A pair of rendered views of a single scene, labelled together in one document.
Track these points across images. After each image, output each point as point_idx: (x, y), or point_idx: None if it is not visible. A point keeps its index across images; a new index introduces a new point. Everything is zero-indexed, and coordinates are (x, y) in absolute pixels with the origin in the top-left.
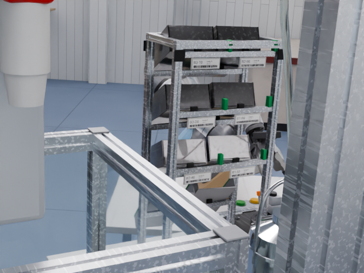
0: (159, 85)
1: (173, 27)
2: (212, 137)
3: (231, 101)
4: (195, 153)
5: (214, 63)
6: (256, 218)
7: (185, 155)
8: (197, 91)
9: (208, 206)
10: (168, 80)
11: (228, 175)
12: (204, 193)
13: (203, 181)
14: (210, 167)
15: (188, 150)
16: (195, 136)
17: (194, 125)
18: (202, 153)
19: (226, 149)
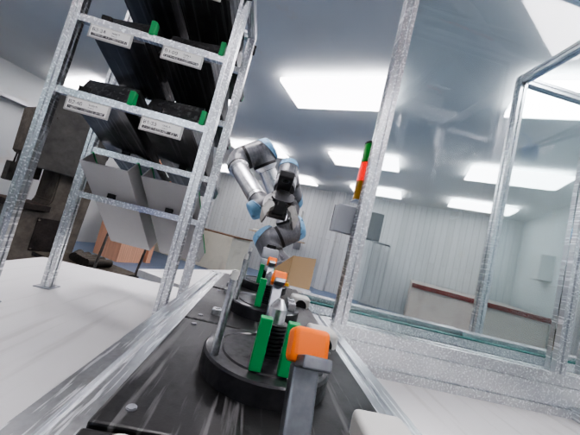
0: (231, 161)
1: None
2: (157, 100)
3: None
4: (118, 98)
5: None
6: (249, 276)
7: (104, 97)
8: (141, 28)
9: (165, 215)
10: (240, 160)
11: (283, 268)
12: (154, 188)
13: (95, 116)
14: (111, 101)
15: (111, 94)
16: (268, 231)
17: (98, 34)
18: (125, 100)
19: (167, 113)
